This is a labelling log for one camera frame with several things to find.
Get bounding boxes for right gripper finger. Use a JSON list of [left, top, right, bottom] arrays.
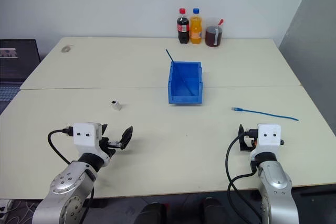
[[238, 123, 247, 143]]

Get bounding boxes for blue plastic storage bin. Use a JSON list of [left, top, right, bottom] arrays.
[[167, 61, 204, 105]]

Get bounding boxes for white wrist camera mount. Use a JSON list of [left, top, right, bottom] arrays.
[[249, 123, 282, 162], [72, 122, 113, 168]]

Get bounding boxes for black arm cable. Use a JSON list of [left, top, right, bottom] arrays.
[[226, 128, 264, 224], [47, 126, 96, 224]]

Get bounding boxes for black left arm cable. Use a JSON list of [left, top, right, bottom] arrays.
[[47, 126, 96, 224]]

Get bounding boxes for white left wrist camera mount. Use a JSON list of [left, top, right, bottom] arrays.
[[72, 122, 113, 168]]

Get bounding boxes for small white adapter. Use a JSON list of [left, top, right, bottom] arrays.
[[110, 99, 123, 111]]

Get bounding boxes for white spoon red tip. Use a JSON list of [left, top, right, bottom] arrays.
[[213, 18, 225, 47]]

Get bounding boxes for clear cup dark liquid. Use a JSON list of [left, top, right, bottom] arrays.
[[204, 17, 225, 48]]

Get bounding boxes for black laptop computer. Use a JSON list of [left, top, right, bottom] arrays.
[[0, 38, 42, 115]]

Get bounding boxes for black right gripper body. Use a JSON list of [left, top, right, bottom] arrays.
[[240, 136, 259, 153]]

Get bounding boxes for orange soda bottle blue cap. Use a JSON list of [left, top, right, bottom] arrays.
[[190, 7, 203, 45]]

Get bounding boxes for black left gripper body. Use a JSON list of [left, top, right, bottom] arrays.
[[100, 136, 124, 157]]

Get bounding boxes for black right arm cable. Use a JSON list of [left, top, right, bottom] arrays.
[[226, 128, 264, 224]]

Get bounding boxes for dark rounded shape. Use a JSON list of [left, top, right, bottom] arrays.
[[201, 197, 232, 224]]

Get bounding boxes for cola bottle red cap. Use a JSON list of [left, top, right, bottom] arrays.
[[176, 8, 191, 45]]

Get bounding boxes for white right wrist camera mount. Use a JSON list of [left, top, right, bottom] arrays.
[[249, 123, 282, 162]]

